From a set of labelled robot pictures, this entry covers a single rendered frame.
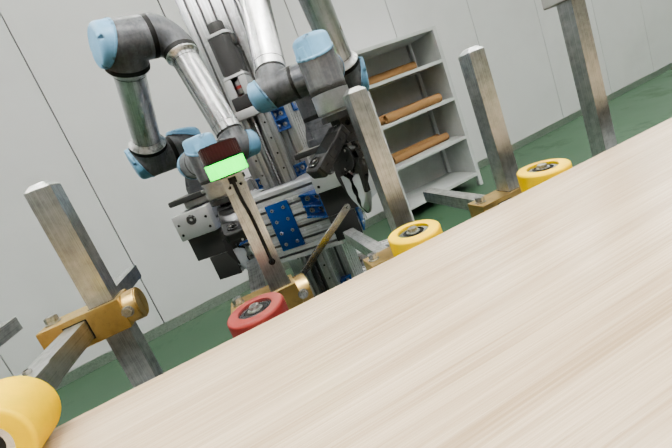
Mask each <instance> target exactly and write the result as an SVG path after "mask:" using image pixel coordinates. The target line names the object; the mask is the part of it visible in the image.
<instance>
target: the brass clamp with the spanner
mask: <svg viewBox="0 0 672 448"><path fill-rule="evenodd" d="M288 279H289V281H290V283H289V284H287V285H285V286H283V287H281V288H279V289H277V290H274V291H272V292H277V293H280V294H282V295H283V297H284V299H285V302H286V304H287V306H288V308H289V310H290V309H292V308H294V307H296V306H298V305H300V304H302V303H304V302H306V301H308V300H310V299H312V298H313V297H314V295H313V293H312V290H311V288H310V286H309V284H308V282H307V279H306V277H305V275H304V274H303V273H300V274H298V275H296V276H294V277H292V275H291V274H290V275H288ZM270 292H271V290H270V288H269V286H268V285H267V286H265V287H263V288H261V289H258V290H256V291H254V292H252V293H250V294H248V295H246V296H244V297H242V299H243V300H244V301H245V302H247V301H249V300H250V299H252V298H254V297H257V296H259V295H262V294H265V293H270ZM245 302H244V303H245ZM244 303H243V304H244Z"/></svg>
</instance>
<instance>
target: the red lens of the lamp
mask: <svg viewBox="0 0 672 448"><path fill-rule="evenodd" d="M241 151H242V150H241V148H240V146H239V143H238V141H237V139H236V137H234V138H231V139H228V140H225V141H222V142H219V143H217V144H214V145H211V146H209V147H206V148H204V149H202V150H200V151H198V152H197V153H198V155H199V157H200V160H201V162H202V164H203V166H205V165H207V164H209V163H212V162H214V161H217V160H220V159H222V158H225V157H227V156H230V155H232V154H235V153H238V152H241Z"/></svg>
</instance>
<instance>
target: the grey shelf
mask: <svg viewBox="0 0 672 448"><path fill-rule="evenodd" d="M355 53H356V54H357V56H358V57H363V59H364V62H365V66H366V71H367V75H368V77H371V76H374V75H377V74H379V73H382V72H385V71H388V70H390V69H393V68H396V67H399V66H401V65H404V64H407V63H410V61H411V62H413V61H414V62H415V63H416V64H417V68H416V69H413V70H410V71H407V72H405V73H402V74H399V75H397V76H394V77H391V78H388V79H386V80H383V81H380V82H378V83H375V84H372V85H370V88H369V91H368V95H369V97H370V100H371V103H372V106H373V109H374V112H375V114H376V117H377V120H378V123H379V126H380V129H381V131H382V134H383V137H384V138H385V140H386V143H387V146H388V149H389V152H390V155H391V154H393V153H395V152H397V151H399V150H402V149H404V148H406V147H408V146H410V145H413V144H415V143H417V142H419V141H422V140H424V139H426V138H428V137H431V136H433V135H435V134H439V135H440V134H443V133H445V132H447V133H448V134H449V139H448V140H446V141H444V142H442V143H440V144H438V145H435V146H433V147H431V148H429V149H427V150H425V151H423V152H421V153H419V154H417V155H414V156H412V157H410V158H408V159H406V160H404V161H402V162H400V163H398V164H395V163H394V160H393V158H392V155H391V158H392V163H393V166H394V168H395V171H396V174H397V177H398V180H399V183H400V185H401V188H402V191H403V194H404V197H405V200H406V202H407V205H408V208H409V211H410V214H411V217H412V219H413V222H414V221H415V220H414V217H413V214H412V212H411V210H413V209H415V208H417V207H418V206H420V205H422V204H424V203H426V201H425V198H424V195H423V191H425V190H427V189H429V188H438V189H445V190H451V189H452V188H454V187H456V186H458V185H460V184H462V183H464V182H466V181H468V180H469V179H471V178H473V177H475V178H476V181H477V185H482V184H483V180H482V177H481V174H480V171H479V167H478V164H477V161H476V157H475V154H474V151H473V148H472V144H471V141H470V138H469V135H468V131H467V128H466V125H465V121H464V118H463V115H462V112H461V108H460V105H459V102H458V98H457V95H456V92H455V89H454V85H453V82H452V79H451V76H450V72H449V69H448V66H447V62H446V59H445V56H444V53H443V49H442V46H441V43H440V39H439V36H438V33H437V30H436V26H435V25H434V26H432V27H428V28H425V29H422V30H419V31H416V32H413V33H410V34H407V35H404V36H401V37H398V38H395V39H392V40H389V41H386V42H383V43H380V44H377V45H374V46H371V47H367V48H364V49H361V50H358V51H355ZM437 93H440V94H441V96H442V101H441V102H439V103H436V104H434V105H432V106H429V107H427V108H424V109H422V110H420V111H417V112H415V113H412V114H410V115H408V116H405V117H403V118H400V119H398V120H396V121H393V122H391V123H388V124H384V125H382V126H381V123H380V121H379V118H378V117H379V116H382V115H384V114H387V113H389V112H392V111H394V110H397V109H399V108H401V107H404V106H406V105H409V104H411V103H414V102H416V101H419V100H421V99H422V98H423V99H424V98H426V97H429V96H432V95H434V94H437ZM433 132H434V133H433ZM445 169H446V170H445Z"/></svg>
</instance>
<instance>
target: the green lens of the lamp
mask: <svg viewBox="0 0 672 448"><path fill-rule="evenodd" d="M247 167H248V164H247V162H246V160H245V157H244V155H243V153H241V154H238V155H236V156H233V157H231V158H228V159H225V160H223V161H220V162H218V163H215V164H213V165H210V166H208V167H205V171H206V173H207V175H208V177H209V179H210V181H214V180H217V179H220V178H222V177H225V176H227V175H230V174H232V173H235V172H237V171H240V170H242V169H244V168H247Z"/></svg>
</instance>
